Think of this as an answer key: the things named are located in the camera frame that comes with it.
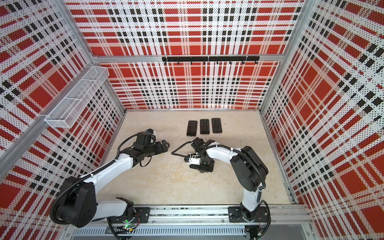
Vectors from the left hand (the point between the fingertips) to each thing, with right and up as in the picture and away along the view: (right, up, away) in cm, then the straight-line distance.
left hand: (163, 148), depth 87 cm
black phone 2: (+34, +13, +26) cm, 45 cm away
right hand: (+25, -12, +1) cm, 27 cm away
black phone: (+25, +13, +26) cm, 38 cm away
